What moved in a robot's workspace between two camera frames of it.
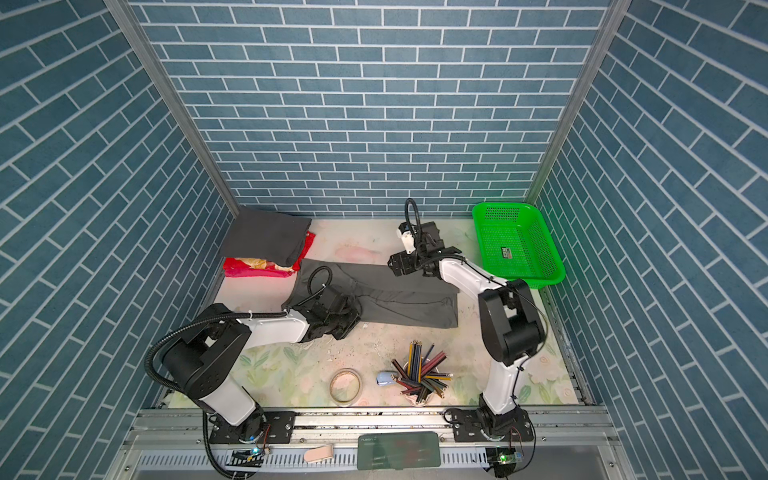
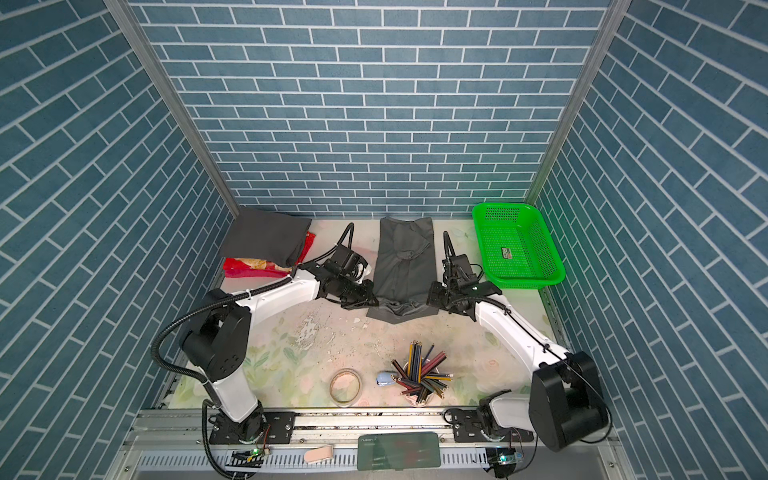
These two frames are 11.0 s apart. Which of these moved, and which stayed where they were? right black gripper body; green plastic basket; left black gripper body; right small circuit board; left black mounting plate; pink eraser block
Moved: right black gripper body; left black gripper body
Stayed: green plastic basket; right small circuit board; pink eraser block; left black mounting plate
